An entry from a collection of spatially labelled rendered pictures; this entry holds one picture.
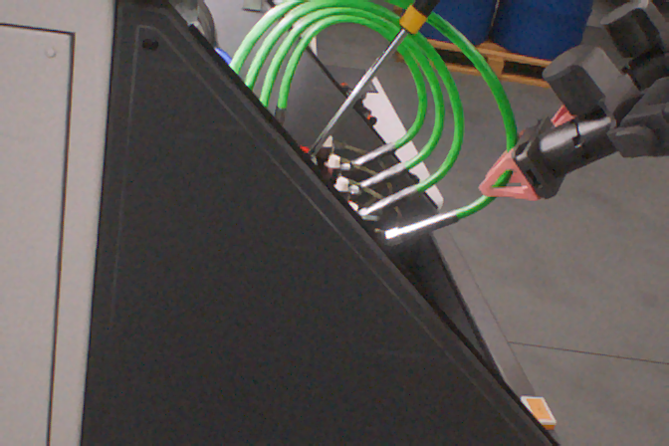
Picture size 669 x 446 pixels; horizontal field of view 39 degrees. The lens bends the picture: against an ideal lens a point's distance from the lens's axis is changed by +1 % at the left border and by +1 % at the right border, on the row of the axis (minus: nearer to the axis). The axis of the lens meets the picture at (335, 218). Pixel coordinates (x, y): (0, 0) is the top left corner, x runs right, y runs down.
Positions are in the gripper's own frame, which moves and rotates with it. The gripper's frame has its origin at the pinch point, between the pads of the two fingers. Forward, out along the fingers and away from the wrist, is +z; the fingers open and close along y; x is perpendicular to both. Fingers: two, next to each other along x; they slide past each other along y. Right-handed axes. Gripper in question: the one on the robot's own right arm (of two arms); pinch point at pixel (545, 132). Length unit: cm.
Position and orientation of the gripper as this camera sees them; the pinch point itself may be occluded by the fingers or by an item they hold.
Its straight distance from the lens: 145.4
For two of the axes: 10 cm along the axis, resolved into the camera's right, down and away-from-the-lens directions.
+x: -1.0, 4.2, -9.0
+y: -5.8, -7.6, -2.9
